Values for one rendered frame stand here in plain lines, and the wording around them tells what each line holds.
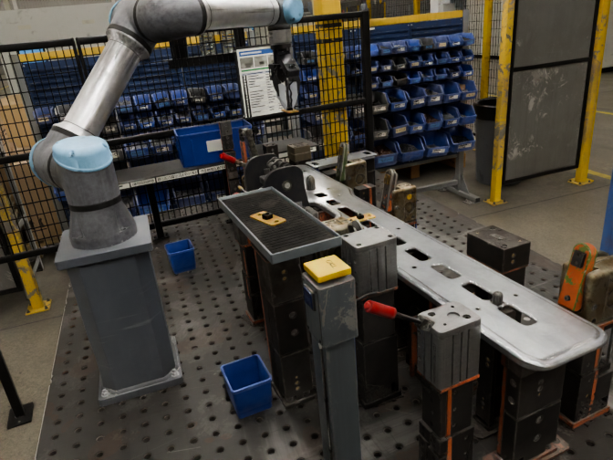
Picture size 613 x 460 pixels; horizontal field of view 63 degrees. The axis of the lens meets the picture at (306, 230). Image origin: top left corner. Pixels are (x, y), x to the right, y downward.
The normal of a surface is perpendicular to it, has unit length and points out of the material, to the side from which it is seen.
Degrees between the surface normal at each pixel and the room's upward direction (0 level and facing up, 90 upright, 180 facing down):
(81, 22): 90
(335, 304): 90
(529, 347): 0
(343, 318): 90
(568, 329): 0
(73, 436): 0
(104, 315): 90
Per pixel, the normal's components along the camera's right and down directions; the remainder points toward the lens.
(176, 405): -0.09, -0.92
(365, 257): 0.40, 0.32
